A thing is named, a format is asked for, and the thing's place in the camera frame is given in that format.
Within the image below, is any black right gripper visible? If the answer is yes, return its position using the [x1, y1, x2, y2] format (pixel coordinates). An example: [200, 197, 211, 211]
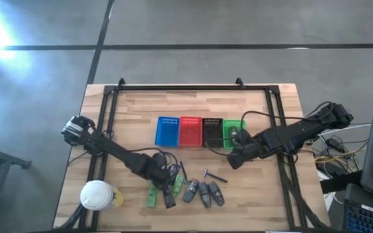
[227, 135, 266, 170]

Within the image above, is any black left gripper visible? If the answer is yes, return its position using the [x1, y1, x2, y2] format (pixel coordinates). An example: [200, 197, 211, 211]
[142, 151, 174, 192]

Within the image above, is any black squeeze tube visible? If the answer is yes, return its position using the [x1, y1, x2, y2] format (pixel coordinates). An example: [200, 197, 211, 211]
[162, 186, 177, 210]
[169, 164, 181, 179]

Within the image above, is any black plastic basket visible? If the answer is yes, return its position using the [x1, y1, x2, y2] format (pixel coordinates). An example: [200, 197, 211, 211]
[201, 117, 224, 149]

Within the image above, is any green plastic basket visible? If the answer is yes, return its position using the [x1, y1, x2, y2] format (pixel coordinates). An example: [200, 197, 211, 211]
[222, 119, 247, 150]

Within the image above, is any blue plastic basket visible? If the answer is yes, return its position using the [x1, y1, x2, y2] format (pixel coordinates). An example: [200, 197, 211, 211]
[154, 116, 181, 148]

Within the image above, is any red plastic basket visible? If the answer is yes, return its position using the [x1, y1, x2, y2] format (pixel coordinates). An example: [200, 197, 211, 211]
[178, 116, 203, 147]

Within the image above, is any white-lidded yellow wipes canister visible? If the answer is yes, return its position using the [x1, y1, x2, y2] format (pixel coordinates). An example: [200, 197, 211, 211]
[80, 179, 125, 212]

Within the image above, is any black power adapter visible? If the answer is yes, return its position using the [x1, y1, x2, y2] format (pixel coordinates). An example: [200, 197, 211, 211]
[325, 137, 346, 153]

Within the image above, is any black keyboard with blue keys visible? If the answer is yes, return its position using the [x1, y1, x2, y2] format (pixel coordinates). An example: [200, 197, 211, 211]
[342, 183, 373, 233]

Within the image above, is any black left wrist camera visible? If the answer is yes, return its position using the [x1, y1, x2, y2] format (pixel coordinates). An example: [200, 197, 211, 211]
[152, 152, 168, 168]

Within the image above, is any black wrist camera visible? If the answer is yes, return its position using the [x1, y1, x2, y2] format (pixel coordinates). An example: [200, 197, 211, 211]
[152, 152, 168, 168]
[234, 128, 254, 146]

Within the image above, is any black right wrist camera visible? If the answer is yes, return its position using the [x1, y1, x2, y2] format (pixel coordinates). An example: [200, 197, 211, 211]
[234, 128, 254, 146]

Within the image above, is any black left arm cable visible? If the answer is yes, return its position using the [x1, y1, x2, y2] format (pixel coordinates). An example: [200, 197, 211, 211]
[131, 147, 179, 169]

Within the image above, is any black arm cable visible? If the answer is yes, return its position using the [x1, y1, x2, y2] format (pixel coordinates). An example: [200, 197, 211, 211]
[204, 109, 304, 157]
[131, 147, 179, 169]

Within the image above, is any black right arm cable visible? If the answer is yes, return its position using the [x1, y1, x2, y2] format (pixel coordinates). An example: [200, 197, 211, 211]
[204, 109, 304, 157]

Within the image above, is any black aluminium table frame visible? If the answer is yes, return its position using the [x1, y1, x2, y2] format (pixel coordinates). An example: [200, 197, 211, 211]
[78, 77, 332, 231]

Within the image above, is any yellow cable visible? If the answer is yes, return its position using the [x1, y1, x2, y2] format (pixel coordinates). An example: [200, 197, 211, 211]
[315, 148, 368, 164]

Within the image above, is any white cable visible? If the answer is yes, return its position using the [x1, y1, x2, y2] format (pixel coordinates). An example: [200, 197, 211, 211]
[317, 122, 372, 137]

